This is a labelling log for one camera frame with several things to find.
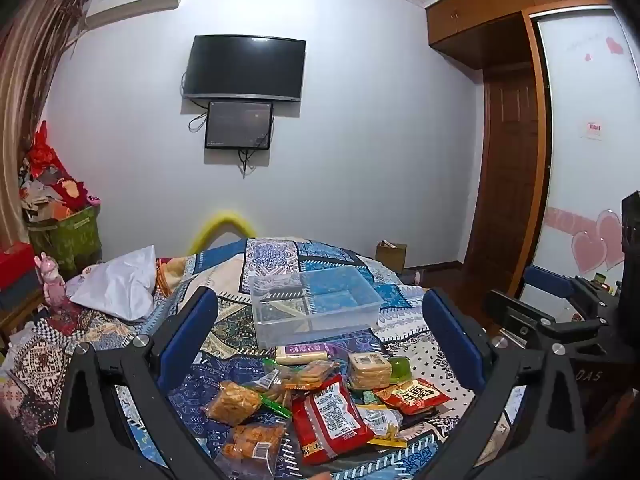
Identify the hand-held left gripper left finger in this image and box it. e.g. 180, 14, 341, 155
54, 287, 236, 480

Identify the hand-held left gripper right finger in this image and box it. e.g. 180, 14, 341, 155
422, 287, 588, 480

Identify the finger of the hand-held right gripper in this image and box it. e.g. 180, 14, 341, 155
522, 265, 621, 311
486, 289, 601, 356

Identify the small red snack packet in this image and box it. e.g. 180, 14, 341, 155
374, 379, 452, 416

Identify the round biscuit packet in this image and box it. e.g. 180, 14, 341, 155
347, 352, 393, 390

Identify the white and yellow snack packet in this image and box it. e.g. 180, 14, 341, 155
357, 402, 408, 448

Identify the clear plastic container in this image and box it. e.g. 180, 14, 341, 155
248, 266, 383, 349

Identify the green-edged pastry packet with barcode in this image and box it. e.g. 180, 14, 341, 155
220, 420, 291, 480

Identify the large red snack packet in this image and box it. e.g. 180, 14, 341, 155
291, 375, 375, 466

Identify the floral fleece blanket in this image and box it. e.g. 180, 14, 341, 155
155, 256, 201, 297

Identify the green-edged fried pastry packet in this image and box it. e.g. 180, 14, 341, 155
206, 380, 293, 428

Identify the white plastic bag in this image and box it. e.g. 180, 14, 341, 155
70, 246, 158, 322

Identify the cardboard box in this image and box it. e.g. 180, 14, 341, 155
376, 241, 408, 271

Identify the white stick snack packet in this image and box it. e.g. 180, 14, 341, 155
275, 344, 328, 365

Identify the patchwork blanket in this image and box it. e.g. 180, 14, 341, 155
0, 237, 526, 480

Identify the yellow foam tube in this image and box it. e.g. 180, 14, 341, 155
187, 208, 257, 256

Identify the brown wooden door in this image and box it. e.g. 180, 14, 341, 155
467, 67, 543, 296

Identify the clear square cracker packet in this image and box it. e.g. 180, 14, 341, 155
280, 360, 341, 391

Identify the pink bunny toy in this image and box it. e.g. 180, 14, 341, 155
34, 252, 68, 308

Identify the green storage box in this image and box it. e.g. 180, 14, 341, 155
27, 205, 103, 281

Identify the red box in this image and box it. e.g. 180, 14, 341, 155
0, 241, 38, 292

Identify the white sliding wardrobe door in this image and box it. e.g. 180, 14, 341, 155
520, 5, 640, 321

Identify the pile of red stuffed toys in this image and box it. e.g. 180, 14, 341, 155
20, 121, 101, 221

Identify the wooden wardrobe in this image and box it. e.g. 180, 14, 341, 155
425, 0, 640, 306

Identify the striped curtain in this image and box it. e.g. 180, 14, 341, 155
0, 0, 91, 281

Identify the small black wall monitor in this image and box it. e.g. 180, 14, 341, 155
204, 101, 275, 151

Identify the black wall television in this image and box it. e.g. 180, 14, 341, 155
181, 35, 307, 103

